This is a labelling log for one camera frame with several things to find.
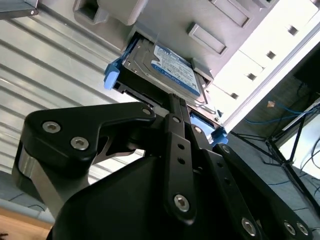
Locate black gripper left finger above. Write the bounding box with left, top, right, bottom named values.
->
left=12, top=93, right=199, bottom=226

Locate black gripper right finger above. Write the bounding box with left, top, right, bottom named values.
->
left=178, top=96, right=315, bottom=240

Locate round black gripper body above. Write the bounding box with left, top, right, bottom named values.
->
left=51, top=153, right=241, bottom=240

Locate hard disk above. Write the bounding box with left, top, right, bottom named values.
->
left=103, top=37, right=228, bottom=148

